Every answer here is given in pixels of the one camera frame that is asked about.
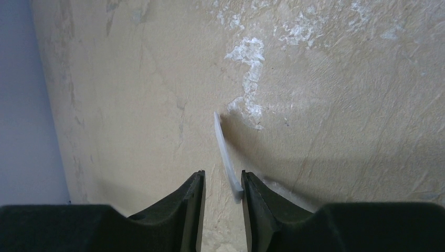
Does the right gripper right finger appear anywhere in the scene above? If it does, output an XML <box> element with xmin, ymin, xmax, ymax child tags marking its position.
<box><xmin>241</xmin><ymin>171</ymin><xmax>444</xmax><ymax>251</ymax></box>

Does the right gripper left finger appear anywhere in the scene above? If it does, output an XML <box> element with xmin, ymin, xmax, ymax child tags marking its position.
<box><xmin>1</xmin><ymin>171</ymin><xmax>206</xmax><ymax>251</ymax></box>

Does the white battery cover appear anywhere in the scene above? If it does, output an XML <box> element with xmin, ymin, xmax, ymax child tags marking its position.
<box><xmin>214</xmin><ymin>111</ymin><xmax>243</xmax><ymax>204</ymax></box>

